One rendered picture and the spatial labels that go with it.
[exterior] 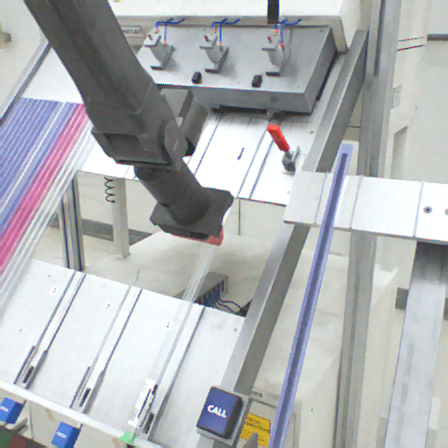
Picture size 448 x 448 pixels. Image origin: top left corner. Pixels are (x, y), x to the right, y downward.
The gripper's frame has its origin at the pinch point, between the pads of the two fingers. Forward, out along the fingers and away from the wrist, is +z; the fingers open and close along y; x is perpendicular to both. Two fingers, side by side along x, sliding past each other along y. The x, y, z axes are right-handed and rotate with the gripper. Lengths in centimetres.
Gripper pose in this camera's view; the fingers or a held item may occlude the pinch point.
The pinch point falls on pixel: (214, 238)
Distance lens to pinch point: 83.5
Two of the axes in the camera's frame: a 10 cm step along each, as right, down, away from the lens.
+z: 3.4, 4.7, 8.1
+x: -3.6, 8.7, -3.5
